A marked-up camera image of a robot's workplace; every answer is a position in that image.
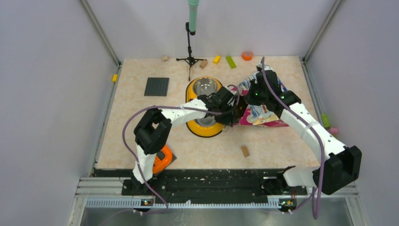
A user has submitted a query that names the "small dark grey plate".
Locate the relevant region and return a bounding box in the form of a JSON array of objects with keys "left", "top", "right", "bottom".
[{"left": 154, "top": 150, "right": 176, "bottom": 168}]

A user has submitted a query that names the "orange tape roll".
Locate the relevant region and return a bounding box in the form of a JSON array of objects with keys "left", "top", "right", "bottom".
[{"left": 241, "top": 51, "right": 254, "bottom": 61}]

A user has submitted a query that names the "clear plastic scoop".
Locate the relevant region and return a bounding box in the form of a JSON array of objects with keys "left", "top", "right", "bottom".
[{"left": 222, "top": 125, "right": 232, "bottom": 132}]

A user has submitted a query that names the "wooden block near tripod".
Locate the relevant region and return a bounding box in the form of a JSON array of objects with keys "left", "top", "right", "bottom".
[{"left": 199, "top": 60, "right": 208, "bottom": 69}]

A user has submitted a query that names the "pink blue pet food bag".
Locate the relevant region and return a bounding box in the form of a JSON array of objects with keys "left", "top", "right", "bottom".
[{"left": 227, "top": 72, "right": 287, "bottom": 127}]

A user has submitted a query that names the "green pink object at edge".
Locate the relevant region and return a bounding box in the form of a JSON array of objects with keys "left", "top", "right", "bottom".
[{"left": 321, "top": 113, "right": 339, "bottom": 136}]

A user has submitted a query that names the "yellow double pet bowl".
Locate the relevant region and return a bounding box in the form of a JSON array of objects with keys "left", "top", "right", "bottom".
[{"left": 185, "top": 76, "right": 223, "bottom": 138}]

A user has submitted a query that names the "wooden block near bag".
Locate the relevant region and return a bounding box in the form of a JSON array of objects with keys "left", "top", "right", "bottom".
[{"left": 240, "top": 145, "right": 250, "bottom": 157}]

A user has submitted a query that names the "green microphone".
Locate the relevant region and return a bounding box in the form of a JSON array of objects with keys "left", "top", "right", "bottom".
[{"left": 188, "top": 0, "right": 200, "bottom": 35}]

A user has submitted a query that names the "yellow block on frame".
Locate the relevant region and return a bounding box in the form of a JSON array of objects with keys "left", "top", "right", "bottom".
[{"left": 112, "top": 74, "right": 118, "bottom": 83}]

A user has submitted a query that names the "black tripod stand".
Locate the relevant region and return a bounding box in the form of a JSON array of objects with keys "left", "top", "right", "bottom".
[{"left": 176, "top": 22, "right": 205, "bottom": 81}]

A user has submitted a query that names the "green lego brick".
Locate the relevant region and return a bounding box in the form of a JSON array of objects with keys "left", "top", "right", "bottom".
[{"left": 225, "top": 56, "right": 237, "bottom": 69}]

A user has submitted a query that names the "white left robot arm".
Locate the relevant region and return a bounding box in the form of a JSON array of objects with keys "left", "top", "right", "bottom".
[{"left": 132, "top": 87, "right": 244, "bottom": 187}]

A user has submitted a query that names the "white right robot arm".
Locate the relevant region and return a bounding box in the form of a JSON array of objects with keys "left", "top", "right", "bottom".
[{"left": 244, "top": 70, "right": 362, "bottom": 195}]

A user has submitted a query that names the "dark grey lego baseplate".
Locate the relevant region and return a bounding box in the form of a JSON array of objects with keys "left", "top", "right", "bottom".
[{"left": 144, "top": 77, "right": 169, "bottom": 97}]

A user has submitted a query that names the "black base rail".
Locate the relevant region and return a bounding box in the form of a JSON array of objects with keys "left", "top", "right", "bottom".
[{"left": 121, "top": 169, "right": 308, "bottom": 204}]

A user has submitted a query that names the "yellow toy block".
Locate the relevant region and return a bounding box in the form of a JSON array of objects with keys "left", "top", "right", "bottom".
[{"left": 213, "top": 55, "right": 221, "bottom": 65}]

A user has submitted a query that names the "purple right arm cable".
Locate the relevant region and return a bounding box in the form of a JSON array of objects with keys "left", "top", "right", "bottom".
[{"left": 260, "top": 56, "right": 327, "bottom": 220}]

